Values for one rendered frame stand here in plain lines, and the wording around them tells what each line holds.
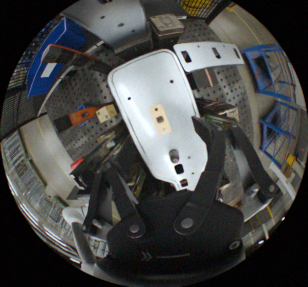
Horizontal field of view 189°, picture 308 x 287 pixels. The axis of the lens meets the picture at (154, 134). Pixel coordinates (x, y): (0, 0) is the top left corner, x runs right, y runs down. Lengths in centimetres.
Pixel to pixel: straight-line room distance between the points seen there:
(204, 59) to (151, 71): 17
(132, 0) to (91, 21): 8
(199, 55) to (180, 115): 21
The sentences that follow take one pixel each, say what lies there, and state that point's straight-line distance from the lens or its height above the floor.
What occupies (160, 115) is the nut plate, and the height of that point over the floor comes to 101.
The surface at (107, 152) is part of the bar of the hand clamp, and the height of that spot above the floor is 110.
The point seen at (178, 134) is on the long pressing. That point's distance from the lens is 33.
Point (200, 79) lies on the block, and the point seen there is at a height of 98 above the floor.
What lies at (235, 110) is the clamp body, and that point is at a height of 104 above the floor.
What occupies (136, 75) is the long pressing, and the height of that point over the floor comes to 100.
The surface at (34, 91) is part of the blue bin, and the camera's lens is 52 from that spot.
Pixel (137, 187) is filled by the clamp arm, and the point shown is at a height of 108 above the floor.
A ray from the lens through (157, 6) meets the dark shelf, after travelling 46.
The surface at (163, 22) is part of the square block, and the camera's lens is 33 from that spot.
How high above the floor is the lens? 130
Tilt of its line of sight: 69 degrees down
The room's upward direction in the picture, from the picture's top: 176 degrees counter-clockwise
